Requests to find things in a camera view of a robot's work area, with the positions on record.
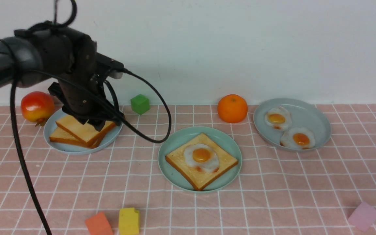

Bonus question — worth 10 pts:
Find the grey egg plate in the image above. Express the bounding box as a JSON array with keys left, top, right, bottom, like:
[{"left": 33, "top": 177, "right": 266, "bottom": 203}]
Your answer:
[{"left": 253, "top": 98, "right": 332, "bottom": 152}]

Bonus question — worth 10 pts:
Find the teal centre plate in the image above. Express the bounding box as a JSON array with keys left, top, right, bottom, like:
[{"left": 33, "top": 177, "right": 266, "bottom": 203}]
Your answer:
[{"left": 158, "top": 126, "right": 242, "bottom": 193}]

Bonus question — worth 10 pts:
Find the light blue bread plate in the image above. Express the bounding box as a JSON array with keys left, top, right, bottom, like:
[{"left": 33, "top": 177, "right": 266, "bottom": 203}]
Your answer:
[{"left": 43, "top": 109, "right": 124, "bottom": 156}]

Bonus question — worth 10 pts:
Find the yellow block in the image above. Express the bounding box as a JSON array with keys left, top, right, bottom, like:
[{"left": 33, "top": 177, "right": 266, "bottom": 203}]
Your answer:
[{"left": 118, "top": 207, "right": 140, "bottom": 235}]

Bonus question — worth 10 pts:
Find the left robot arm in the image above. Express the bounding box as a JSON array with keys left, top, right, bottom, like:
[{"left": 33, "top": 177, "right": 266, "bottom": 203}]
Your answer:
[{"left": 0, "top": 27, "right": 124, "bottom": 131}]

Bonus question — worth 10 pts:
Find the red yellow pomegranate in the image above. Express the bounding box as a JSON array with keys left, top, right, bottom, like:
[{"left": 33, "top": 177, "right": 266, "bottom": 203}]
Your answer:
[{"left": 21, "top": 91, "right": 55, "bottom": 126}]

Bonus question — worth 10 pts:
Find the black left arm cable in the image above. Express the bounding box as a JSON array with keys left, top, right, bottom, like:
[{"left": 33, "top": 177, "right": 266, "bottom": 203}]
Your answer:
[{"left": 0, "top": 0, "right": 172, "bottom": 235}]

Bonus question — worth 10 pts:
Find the green cube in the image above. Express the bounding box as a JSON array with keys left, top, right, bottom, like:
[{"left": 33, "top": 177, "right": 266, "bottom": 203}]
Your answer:
[{"left": 130, "top": 94, "right": 150, "bottom": 115}]

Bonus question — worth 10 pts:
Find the orange block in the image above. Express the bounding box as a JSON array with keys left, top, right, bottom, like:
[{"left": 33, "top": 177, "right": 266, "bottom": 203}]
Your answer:
[{"left": 85, "top": 212, "right": 114, "bottom": 235}]

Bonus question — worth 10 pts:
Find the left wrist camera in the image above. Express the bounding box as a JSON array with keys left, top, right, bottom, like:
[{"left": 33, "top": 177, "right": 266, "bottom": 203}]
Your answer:
[{"left": 95, "top": 53, "right": 124, "bottom": 79}]

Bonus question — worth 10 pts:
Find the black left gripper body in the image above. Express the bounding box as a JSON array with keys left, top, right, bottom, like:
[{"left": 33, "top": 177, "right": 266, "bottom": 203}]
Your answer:
[{"left": 48, "top": 36, "right": 124, "bottom": 131}]

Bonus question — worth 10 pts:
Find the pink block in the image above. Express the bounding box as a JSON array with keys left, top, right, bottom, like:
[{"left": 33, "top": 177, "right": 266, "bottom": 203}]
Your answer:
[{"left": 348, "top": 202, "right": 376, "bottom": 232}]

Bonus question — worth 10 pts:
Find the orange fruit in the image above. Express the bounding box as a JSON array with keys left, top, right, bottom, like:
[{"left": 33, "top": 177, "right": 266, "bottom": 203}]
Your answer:
[{"left": 217, "top": 94, "right": 248, "bottom": 123}]

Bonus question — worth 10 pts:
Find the fried egg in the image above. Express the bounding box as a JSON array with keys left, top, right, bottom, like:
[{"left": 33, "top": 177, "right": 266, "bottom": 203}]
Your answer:
[
  {"left": 264, "top": 106, "right": 292, "bottom": 131},
  {"left": 183, "top": 143, "right": 220, "bottom": 173},
  {"left": 280, "top": 127, "right": 315, "bottom": 150}
]

